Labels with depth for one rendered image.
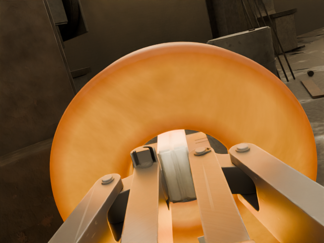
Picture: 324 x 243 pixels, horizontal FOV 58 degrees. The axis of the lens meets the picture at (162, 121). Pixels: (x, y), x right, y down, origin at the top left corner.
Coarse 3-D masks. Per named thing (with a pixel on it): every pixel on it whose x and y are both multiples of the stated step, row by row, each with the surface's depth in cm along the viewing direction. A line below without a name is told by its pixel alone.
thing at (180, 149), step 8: (176, 136) 15; (184, 136) 15; (176, 144) 14; (184, 144) 14; (176, 152) 14; (184, 152) 14; (176, 160) 14; (184, 160) 14; (184, 168) 14; (184, 176) 14; (184, 184) 15; (192, 184) 15; (184, 192) 15; (192, 192) 15
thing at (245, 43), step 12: (228, 36) 267; (240, 36) 244; (252, 36) 244; (264, 36) 249; (228, 48) 251; (240, 48) 247; (252, 48) 247; (264, 48) 250; (264, 60) 252; (276, 72) 267
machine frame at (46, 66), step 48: (0, 0) 43; (0, 48) 44; (48, 48) 47; (0, 96) 44; (48, 96) 48; (0, 144) 45; (48, 144) 45; (0, 192) 41; (48, 192) 44; (0, 240) 41; (48, 240) 45
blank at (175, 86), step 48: (144, 48) 17; (192, 48) 15; (96, 96) 15; (144, 96) 15; (192, 96) 15; (240, 96) 15; (288, 96) 15; (96, 144) 16; (144, 144) 16; (288, 144) 16; (192, 240) 18
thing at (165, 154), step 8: (160, 136) 16; (168, 136) 16; (160, 144) 15; (168, 144) 15; (160, 152) 14; (168, 152) 14; (160, 160) 14; (168, 160) 14; (168, 168) 14; (176, 168) 14; (168, 176) 14; (176, 176) 15; (168, 184) 15; (176, 184) 15; (168, 192) 15; (176, 192) 15; (176, 200) 15
